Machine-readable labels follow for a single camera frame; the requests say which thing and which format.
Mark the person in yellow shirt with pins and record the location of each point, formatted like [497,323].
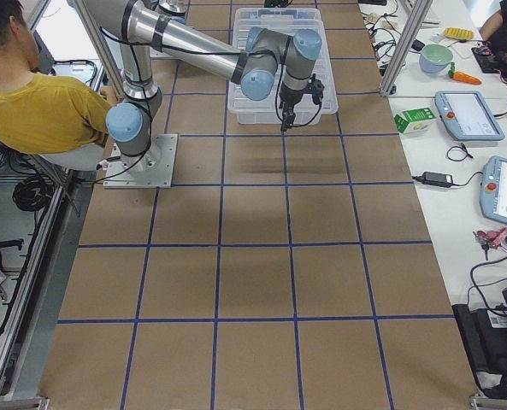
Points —
[42,114]

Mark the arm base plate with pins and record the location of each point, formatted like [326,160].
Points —
[154,170]

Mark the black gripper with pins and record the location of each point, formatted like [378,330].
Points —
[290,98]

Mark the teach pendant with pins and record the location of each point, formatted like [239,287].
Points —
[493,190]
[466,116]

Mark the green white carton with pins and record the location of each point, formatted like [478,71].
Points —
[414,120]

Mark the toy carrot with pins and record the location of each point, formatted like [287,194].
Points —
[462,77]

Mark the teach pendant far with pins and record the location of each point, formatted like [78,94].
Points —
[466,116]

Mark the teach pendant near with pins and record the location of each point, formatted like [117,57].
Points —
[493,190]

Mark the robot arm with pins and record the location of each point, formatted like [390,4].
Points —
[270,61]

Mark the black power adapter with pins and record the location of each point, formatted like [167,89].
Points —
[434,179]

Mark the green bowl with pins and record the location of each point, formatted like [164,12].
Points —
[434,58]

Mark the aluminium frame post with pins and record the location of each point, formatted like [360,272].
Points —
[411,28]

